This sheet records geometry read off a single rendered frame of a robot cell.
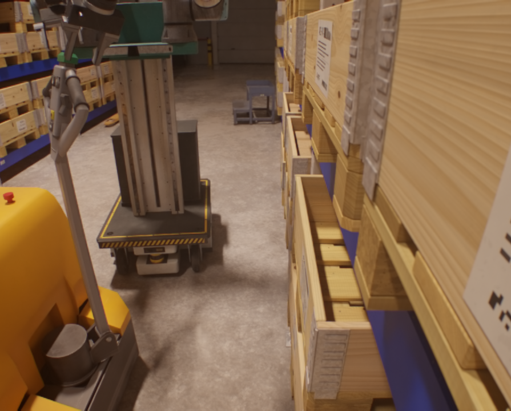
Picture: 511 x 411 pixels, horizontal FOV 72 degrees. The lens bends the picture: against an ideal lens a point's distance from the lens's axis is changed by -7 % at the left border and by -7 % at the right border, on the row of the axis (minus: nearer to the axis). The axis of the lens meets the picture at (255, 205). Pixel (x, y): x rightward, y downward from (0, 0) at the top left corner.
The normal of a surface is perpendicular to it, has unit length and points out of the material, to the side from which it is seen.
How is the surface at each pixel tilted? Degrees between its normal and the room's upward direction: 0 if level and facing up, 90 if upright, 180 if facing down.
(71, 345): 0
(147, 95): 90
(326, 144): 90
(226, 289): 0
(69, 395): 0
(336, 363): 90
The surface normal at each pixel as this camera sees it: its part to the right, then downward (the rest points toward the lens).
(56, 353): 0.00, -0.90
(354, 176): -0.73, 0.30
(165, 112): 0.11, 0.44
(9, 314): 0.96, -0.23
